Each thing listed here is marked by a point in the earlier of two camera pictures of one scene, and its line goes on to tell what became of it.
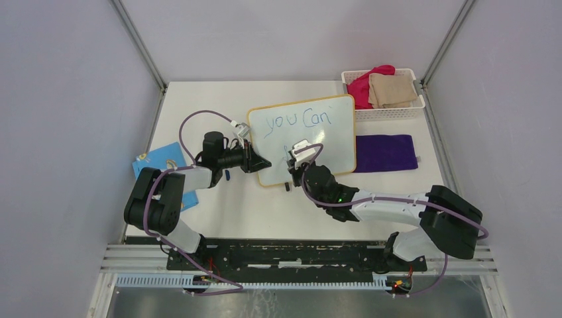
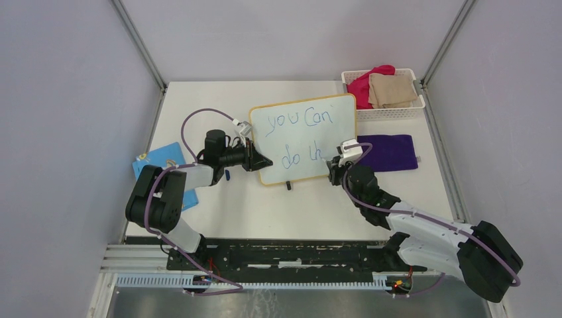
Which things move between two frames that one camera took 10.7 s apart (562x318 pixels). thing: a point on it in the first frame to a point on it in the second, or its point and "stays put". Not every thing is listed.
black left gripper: (252, 161) stays put
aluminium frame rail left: (143, 50) stays put
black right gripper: (295, 171) to (335, 169)
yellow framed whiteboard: (331, 122) stays put
